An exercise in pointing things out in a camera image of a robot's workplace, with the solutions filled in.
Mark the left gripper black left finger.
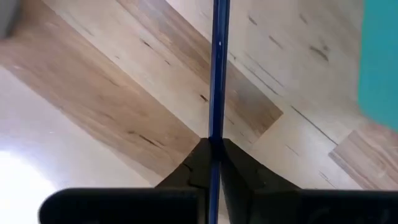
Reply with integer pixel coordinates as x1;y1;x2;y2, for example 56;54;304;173
39;138;215;224

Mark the teal translucent plastic bin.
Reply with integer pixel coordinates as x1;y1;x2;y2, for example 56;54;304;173
357;0;398;131

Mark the blue pencil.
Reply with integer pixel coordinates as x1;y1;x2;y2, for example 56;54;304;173
207;0;231;224

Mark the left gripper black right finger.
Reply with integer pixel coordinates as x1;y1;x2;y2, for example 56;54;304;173
219;138;398;224

